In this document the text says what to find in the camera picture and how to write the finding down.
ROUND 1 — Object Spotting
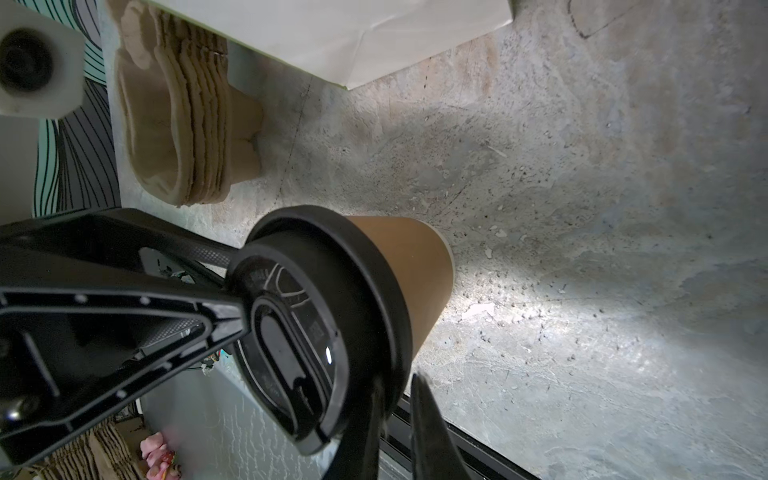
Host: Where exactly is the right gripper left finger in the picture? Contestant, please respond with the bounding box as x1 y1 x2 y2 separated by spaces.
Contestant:
323 377 385 480

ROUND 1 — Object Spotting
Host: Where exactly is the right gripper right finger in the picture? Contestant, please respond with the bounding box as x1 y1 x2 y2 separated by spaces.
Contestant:
410 373 470 480

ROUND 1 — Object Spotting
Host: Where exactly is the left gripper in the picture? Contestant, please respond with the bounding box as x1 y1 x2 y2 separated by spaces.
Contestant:
1 208 247 468

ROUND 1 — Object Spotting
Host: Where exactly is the brown paper coffee cup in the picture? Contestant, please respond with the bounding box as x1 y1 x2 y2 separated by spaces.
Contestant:
348 216 455 355

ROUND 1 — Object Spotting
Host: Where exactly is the white paper takeout bag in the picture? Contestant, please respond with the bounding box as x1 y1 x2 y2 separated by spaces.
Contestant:
156 0 513 90

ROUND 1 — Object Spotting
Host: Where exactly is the small pink toy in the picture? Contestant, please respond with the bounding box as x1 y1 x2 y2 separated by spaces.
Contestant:
140 432 182 480

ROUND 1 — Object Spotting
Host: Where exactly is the stack of pulp cup carriers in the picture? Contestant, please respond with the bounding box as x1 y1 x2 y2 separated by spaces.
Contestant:
105 1 263 206

